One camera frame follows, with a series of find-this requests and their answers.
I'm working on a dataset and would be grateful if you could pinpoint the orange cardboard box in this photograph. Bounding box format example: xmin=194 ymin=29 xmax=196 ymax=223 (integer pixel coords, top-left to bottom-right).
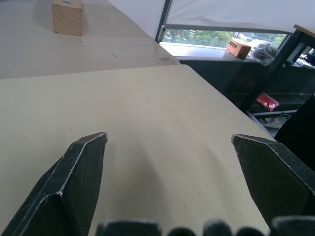
xmin=225 ymin=37 xmax=252 ymax=59

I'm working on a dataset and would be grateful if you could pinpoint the black-framed side table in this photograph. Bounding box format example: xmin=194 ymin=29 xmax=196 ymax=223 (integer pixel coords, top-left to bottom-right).
xmin=240 ymin=24 xmax=315 ymax=111

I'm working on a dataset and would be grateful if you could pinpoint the red packet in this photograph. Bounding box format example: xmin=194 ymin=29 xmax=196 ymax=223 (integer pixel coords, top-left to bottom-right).
xmin=255 ymin=93 xmax=280 ymax=112

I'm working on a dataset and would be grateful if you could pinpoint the wooden block with metal insert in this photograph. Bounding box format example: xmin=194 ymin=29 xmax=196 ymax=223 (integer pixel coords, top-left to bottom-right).
xmin=51 ymin=0 xmax=83 ymax=37

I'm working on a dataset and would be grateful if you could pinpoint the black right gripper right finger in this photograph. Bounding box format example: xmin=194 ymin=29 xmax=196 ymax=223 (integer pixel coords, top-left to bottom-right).
xmin=230 ymin=133 xmax=315 ymax=234

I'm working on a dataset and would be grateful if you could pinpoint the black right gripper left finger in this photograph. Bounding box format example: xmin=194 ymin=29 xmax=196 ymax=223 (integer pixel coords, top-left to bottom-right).
xmin=1 ymin=132 xmax=109 ymax=236

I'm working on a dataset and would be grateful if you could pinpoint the white roller blind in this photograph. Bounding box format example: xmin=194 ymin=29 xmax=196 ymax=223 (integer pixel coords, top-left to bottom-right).
xmin=155 ymin=0 xmax=315 ymax=41

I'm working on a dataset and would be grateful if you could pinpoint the dark item in plastic bag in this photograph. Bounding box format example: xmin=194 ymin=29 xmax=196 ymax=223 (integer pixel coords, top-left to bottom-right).
xmin=247 ymin=40 xmax=281 ymax=66

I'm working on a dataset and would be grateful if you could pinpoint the black chair back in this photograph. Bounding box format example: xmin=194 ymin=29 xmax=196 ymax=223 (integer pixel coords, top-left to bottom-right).
xmin=274 ymin=93 xmax=315 ymax=172

